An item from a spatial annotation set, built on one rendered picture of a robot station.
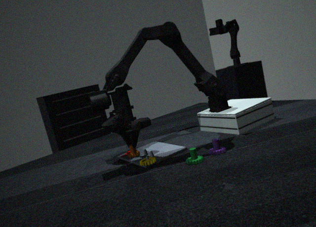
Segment purple gear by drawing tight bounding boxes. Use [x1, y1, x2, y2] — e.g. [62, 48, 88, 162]
[209, 138, 227, 155]

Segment brown gear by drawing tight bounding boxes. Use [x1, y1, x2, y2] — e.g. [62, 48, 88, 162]
[128, 144, 140, 157]

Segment green gear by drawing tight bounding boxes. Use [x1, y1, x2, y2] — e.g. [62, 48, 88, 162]
[186, 148, 204, 165]

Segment yellow gear with black stripe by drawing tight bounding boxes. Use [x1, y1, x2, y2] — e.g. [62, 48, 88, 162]
[140, 157, 157, 166]

